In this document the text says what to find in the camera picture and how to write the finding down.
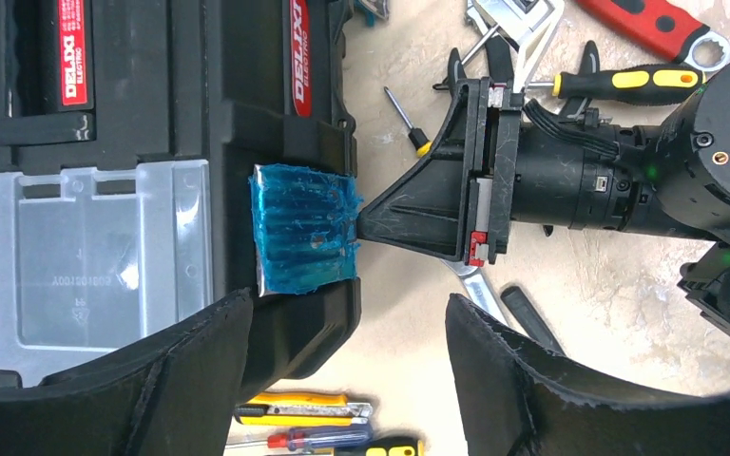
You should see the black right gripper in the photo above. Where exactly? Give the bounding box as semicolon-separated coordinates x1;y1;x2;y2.
356;78;660;265

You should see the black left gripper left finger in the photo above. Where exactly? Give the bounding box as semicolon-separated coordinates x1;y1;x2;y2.
0;290;253;455

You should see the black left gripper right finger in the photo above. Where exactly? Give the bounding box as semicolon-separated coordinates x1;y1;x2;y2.
445;294;730;455

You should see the black yellow phillips screwdriver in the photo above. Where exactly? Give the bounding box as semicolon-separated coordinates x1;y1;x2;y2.
318;436;425;456

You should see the black plastic toolbox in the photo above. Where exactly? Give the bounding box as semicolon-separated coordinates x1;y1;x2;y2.
0;1;356;388

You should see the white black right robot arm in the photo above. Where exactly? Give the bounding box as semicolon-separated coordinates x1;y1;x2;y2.
357;54;730;336

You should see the silver ratchet wrench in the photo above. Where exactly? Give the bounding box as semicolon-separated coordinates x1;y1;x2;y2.
442;260;509;326

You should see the orange utility knife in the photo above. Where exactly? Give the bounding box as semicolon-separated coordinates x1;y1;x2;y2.
234;391;374;428

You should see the red blue small screwdriver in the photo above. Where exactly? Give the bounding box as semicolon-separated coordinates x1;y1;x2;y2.
225;424;374;452

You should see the black yellow long screwdriver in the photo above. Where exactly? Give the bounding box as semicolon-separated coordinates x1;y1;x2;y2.
461;19;501;67

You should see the black yellow screwdriver right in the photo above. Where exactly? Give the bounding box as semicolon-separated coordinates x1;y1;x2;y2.
527;64;706;105

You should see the yellow handled screwdriver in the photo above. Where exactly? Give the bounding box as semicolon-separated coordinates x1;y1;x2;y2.
383;86;432;158

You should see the red handled adjustable wrench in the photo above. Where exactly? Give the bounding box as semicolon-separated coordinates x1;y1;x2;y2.
577;0;730;72

